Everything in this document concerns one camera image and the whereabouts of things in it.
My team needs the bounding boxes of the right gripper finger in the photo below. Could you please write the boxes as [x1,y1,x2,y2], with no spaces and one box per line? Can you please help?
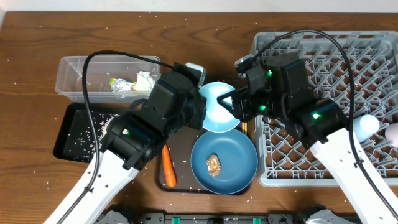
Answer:
[217,98,239,117]
[217,87,249,103]

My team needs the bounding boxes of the light blue rice bowl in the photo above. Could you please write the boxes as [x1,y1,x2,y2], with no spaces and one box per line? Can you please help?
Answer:
[199,82,240,133]

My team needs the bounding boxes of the white tissue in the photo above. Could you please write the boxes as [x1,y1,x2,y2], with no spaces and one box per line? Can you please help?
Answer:
[132,71,155,92]

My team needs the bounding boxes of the orange carrot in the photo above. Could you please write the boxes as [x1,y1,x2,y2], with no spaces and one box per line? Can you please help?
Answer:
[162,144,177,187]

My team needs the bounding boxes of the yellow snack wrapper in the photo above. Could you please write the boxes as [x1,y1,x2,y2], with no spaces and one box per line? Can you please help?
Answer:
[109,78,133,93]

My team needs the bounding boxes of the light blue cup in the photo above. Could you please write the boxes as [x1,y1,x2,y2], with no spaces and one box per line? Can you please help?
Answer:
[353,114,380,142]

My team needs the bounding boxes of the pile of rice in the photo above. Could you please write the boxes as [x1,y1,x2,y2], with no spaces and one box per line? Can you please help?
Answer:
[63,110,118,161]

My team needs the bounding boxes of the pink cup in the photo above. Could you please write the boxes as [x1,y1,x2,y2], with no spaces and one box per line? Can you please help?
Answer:
[385,123,398,147]

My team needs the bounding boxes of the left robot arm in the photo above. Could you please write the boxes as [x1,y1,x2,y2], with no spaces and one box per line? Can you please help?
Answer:
[46,72,206,223]

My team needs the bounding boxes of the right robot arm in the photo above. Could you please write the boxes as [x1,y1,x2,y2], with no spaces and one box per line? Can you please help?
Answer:
[217,53,397,223]

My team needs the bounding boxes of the grey dishwasher rack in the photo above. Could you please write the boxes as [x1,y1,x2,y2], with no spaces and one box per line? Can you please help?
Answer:
[250,31,397,187]

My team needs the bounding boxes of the black waste tray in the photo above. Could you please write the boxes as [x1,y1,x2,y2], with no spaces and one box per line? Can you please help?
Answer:
[53,103,123,163]

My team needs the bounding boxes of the brown serving tray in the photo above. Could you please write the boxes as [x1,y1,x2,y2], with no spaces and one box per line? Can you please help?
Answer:
[155,126,249,195]

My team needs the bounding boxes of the dark blue plate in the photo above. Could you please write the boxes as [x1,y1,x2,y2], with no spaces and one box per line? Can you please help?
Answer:
[190,129,258,195]

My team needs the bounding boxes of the brown food scrap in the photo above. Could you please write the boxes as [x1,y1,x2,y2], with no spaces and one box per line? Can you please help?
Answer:
[206,154,221,177]

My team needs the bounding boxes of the clear plastic bin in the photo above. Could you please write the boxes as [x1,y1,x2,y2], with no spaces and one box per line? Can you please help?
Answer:
[55,55,160,103]

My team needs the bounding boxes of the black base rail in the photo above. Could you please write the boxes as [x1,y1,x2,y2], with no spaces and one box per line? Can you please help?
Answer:
[134,213,308,224]

